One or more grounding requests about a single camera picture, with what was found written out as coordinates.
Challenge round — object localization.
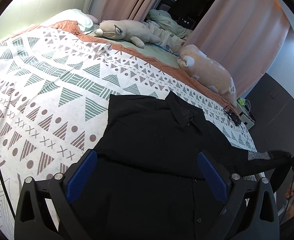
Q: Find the crumpled light bedding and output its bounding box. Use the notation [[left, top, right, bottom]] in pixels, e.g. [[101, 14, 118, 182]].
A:
[[144, 9, 192, 54]]

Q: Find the black cable bundle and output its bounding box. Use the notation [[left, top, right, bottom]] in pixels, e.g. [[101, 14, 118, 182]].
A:
[[222, 105, 245, 134]]

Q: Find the pink curtain right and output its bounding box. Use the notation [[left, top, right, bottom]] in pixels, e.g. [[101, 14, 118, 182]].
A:
[[186, 0, 290, 95]]

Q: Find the patterned bed quilt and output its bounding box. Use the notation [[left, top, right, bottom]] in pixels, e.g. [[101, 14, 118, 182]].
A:
[[0, 19, 259, 238]]

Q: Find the black button shirt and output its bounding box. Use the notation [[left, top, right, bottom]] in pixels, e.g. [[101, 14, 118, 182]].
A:
[[71, 93, 291, 239]]

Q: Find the cream bedside cabinet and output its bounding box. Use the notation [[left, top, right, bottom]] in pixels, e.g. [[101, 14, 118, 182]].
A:
[[236, 98, 255, 130]]

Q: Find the pink plush pillow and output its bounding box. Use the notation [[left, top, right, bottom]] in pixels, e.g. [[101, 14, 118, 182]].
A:
[[177, 44, 237, 107]]

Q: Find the white pillow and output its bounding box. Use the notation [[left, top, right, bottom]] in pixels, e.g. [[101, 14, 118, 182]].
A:
[[40, 9, 99, 34]]

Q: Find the cream padded headboard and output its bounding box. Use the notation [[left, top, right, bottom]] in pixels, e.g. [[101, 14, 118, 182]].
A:
[[0, 0, 92, 39]]

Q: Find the beige shark plush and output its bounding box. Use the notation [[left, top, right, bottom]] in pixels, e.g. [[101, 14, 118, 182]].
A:
[[94, 20, 161, 48]]

